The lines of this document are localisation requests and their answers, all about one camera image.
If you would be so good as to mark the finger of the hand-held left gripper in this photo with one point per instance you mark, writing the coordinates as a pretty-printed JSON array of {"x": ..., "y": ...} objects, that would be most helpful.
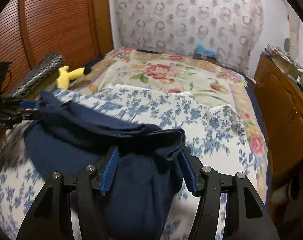
[
  {"x": 29, "y": 115},
  {"x": 29, "y": 103}
]

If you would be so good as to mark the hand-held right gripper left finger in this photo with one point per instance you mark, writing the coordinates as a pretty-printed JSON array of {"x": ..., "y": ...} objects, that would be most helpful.
[{"x": 110, "y": 172}]

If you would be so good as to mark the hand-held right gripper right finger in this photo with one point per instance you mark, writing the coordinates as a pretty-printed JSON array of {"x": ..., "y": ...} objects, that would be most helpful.
[{"x": 189, "y": 177}]

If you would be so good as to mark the navy printed t-shirt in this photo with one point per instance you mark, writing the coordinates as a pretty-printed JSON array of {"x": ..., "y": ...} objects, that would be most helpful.
[{"x": 131, "y": 192}]

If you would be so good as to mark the person's left hand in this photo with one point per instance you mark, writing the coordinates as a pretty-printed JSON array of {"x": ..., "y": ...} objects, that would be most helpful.
[{"x": 0, "y": 140}]

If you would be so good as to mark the yellow plush toy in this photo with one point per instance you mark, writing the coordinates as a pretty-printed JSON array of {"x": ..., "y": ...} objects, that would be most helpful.
[{"x": 66, "y": 77}]

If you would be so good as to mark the blue floral white quilt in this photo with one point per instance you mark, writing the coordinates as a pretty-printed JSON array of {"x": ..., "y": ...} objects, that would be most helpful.
[{"x": 166, "y": 110}]

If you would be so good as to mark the wooden louvered wardrobe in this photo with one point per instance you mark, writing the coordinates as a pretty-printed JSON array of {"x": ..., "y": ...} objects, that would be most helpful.
[{"x": 54, "y": 17}]

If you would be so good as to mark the grey cylindrical container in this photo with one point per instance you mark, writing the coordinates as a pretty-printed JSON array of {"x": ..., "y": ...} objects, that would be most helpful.
[{"x": 287, "y": 191}]

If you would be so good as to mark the rose floral blanket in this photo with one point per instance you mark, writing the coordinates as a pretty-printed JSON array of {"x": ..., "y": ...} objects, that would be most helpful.
[{"x": 166, "y": 72}]

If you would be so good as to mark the wooden cabinet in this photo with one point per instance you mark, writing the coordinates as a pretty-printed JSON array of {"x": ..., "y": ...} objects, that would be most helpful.
[{"x": 284, "y": 117}]

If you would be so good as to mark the small brown box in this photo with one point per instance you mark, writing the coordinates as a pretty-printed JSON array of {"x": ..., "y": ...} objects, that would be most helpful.
[{"x": 206, "y": 59}]

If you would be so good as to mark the blue plastic bag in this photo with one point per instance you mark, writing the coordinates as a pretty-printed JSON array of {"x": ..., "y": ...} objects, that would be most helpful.
[{"x": 205, "y": 50}]

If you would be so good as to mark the cardboard box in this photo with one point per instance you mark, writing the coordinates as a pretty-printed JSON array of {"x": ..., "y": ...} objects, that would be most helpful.
[{"x": 287, "y": 70}]

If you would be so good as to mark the pile of small packets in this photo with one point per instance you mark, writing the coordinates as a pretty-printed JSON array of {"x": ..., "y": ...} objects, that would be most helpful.
[{"x": 279, "y": 53}]

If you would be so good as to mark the small grey fan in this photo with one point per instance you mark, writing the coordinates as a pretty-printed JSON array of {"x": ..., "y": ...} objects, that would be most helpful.
[{"x": 287, "y": 45}]

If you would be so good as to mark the beige patterned curtain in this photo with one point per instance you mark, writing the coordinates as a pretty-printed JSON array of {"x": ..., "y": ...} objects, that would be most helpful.
[{"x": 294, "y": 35}]

